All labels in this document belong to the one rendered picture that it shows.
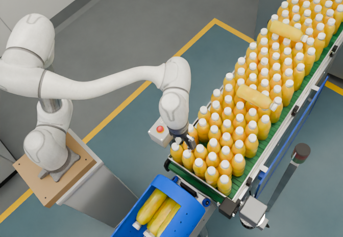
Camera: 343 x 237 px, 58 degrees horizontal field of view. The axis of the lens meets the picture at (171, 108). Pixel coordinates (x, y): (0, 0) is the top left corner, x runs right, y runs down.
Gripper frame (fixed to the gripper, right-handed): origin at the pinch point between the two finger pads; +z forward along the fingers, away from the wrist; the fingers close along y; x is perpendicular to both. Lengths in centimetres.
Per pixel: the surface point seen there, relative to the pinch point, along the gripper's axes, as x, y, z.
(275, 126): 47, 25, 34
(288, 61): 76, 14, 13
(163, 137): 0.1, -16.2, 13.8
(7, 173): -83, -151, 108
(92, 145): -18, -113, 123
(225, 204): -7.9, 27.4, 23.6
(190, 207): -21.1, 18.2, 3.8
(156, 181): -20.7, -1.0, 4.0
